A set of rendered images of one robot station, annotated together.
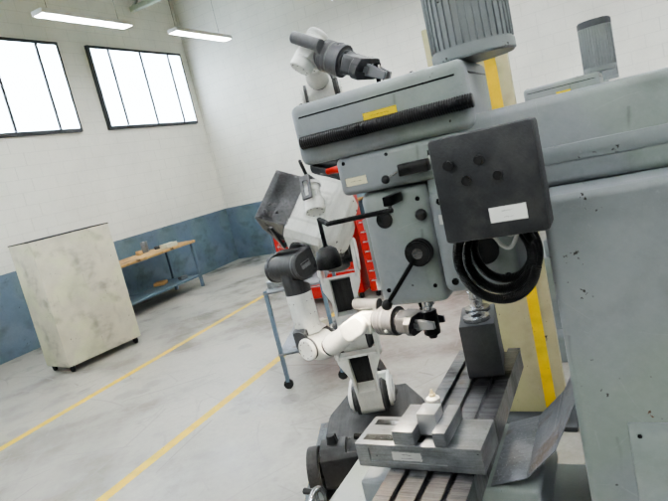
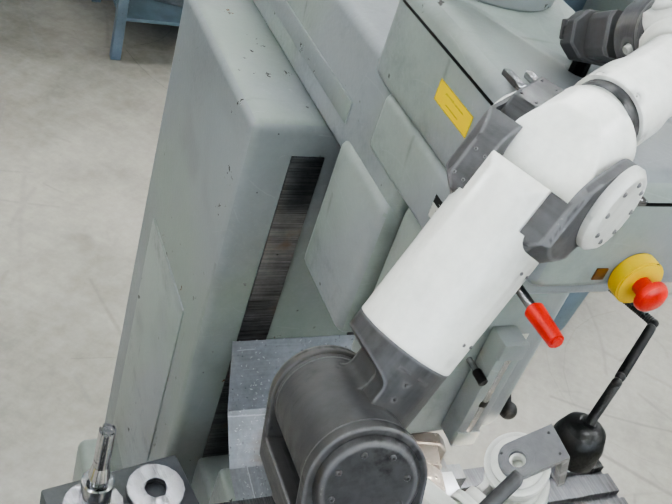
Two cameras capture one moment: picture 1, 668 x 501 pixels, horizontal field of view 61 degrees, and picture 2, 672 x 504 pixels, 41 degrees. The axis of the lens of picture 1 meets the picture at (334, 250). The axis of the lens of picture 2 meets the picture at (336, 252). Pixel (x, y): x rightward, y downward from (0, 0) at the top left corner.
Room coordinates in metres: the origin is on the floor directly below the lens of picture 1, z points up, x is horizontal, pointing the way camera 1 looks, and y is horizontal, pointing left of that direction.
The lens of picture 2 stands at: (2.56, 0.13, 2.28)
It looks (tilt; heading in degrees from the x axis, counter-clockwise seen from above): 36 degrees down; 210
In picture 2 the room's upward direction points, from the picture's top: 20 degrees clockwise
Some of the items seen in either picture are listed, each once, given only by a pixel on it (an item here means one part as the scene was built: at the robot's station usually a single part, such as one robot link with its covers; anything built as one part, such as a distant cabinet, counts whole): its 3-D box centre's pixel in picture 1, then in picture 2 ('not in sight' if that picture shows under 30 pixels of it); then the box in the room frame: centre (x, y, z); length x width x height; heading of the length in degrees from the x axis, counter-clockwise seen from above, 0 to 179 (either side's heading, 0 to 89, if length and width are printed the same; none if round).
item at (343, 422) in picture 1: (375, 413); not in sight; (2.40, -0.02, 0.59); 0.64 x 0.52 x 0.33; 173
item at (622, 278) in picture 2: not in sight; (635, 278); (1.65, -0.02, 1.76); 0.06 x 0.02 x 0.06; 152
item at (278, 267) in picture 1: (290, 273); not in sight; (1.91, 0.16, 1.39); 0.12 x 0.09 x 0.14; 49
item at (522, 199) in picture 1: (489, 182); not in sight; (1.10, -0.33, 1.62); 0.20 x 0.09 x 0.21; 62
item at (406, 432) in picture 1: (413, 423); not in sight; (1.43, -0.10, 0.99); 0.15 x 0.06 x 0.04; 150
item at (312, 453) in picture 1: (317, 470); not in sight; (2.19, 0.28, 0.50); 0.20 x 0.05 x 0.20; 173
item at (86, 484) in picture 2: not in sight; (97, 481); (1.96, -0.46, 1.16); 0.05 x 0.05 x 0.01
